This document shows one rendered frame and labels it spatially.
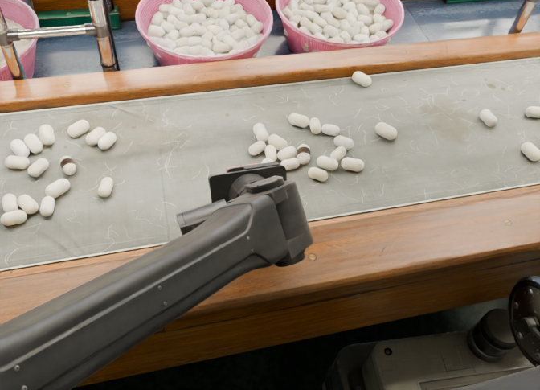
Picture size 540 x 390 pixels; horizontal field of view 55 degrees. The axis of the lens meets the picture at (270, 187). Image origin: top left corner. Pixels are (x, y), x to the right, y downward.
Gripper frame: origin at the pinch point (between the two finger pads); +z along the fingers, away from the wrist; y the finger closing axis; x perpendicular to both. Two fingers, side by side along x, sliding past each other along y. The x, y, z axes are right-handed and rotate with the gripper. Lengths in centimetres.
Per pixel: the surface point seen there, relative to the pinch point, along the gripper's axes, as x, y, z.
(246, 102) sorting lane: -9.5, -5.8, 17.2
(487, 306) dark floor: 60, -77, 48
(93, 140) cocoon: -7.0, 20.1, 11.6
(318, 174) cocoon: 1.2, -12.9, 1.1
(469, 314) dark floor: 61, -71, 47
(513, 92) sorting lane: -6, -57, 13
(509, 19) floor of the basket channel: -20, -76, 40
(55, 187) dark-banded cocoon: -1.8, 25.7, 4.5
